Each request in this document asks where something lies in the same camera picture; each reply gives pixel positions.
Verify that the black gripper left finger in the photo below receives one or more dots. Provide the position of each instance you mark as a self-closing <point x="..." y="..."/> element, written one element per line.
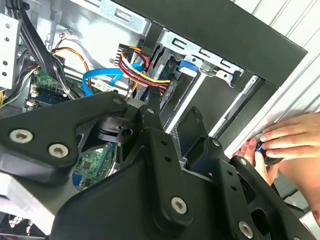
<point x="37" y="140"/>

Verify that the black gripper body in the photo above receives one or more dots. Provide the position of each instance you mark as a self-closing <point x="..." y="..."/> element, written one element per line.
<point x="120" y="212"/>

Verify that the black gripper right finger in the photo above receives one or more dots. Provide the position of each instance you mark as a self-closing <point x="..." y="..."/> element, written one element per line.
<point x="230" y="190"/>

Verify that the hard disk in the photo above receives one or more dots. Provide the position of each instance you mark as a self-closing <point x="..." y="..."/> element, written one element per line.
<point x="187" y="67"/>

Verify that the person's right hand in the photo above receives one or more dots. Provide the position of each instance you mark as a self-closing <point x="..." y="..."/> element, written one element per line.
<point x="297" y="180"/>

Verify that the person's left hand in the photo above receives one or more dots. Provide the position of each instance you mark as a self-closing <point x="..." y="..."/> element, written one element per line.
<point x="292" y="137"/>

